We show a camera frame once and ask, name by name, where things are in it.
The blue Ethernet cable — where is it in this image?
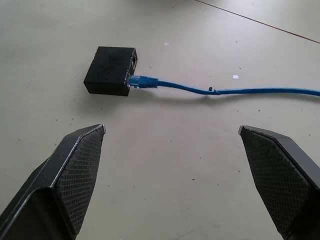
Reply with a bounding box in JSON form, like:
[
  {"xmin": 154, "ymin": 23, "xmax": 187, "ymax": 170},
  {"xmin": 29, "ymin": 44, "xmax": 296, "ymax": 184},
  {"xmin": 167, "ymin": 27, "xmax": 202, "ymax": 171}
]
[{"xmin": 126, "ymin": 74, "xmax": 320, "ymax": 97}]

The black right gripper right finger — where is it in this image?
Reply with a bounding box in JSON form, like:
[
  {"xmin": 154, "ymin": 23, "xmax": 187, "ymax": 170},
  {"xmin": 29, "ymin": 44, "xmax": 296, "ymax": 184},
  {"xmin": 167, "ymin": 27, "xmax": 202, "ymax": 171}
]
[{"xmin": 238, "ymin": 125, "xmax": 320, "ymax": 240}]

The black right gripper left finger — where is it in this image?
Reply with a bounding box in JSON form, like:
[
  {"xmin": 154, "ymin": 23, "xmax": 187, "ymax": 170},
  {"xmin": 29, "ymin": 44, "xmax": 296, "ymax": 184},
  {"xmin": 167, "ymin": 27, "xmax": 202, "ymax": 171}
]
[{"xmin": 0, "ymin": 123, "xmax": 107, "ymax": 240}]

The black port box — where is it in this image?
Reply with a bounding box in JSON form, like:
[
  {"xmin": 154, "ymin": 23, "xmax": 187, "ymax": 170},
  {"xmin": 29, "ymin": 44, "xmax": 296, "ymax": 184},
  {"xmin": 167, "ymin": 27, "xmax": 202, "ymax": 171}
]
[{"xmin": 83, "ymin": 46, "xmax": 139, "ymax": 98}]

